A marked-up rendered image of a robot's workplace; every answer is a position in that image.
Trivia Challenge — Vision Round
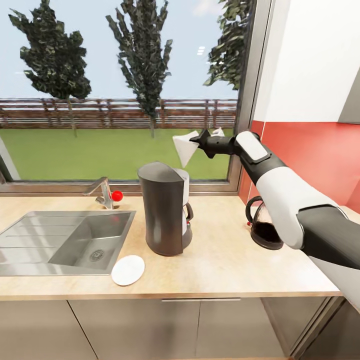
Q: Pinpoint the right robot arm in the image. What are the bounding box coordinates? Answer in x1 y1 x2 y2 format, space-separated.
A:
189 128 360 312

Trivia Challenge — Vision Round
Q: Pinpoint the electric kettle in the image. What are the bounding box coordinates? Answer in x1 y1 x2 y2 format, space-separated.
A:
245 196 285 251

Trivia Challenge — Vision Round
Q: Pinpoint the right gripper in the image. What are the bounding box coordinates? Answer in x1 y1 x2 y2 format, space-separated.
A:
189 129 222 159

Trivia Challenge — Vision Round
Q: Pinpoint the paper coffee filter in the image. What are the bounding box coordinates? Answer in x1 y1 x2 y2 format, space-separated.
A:
173 130 200 168

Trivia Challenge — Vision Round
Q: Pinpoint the saucer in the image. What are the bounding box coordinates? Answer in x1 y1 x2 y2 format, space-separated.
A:
111 255 145 286

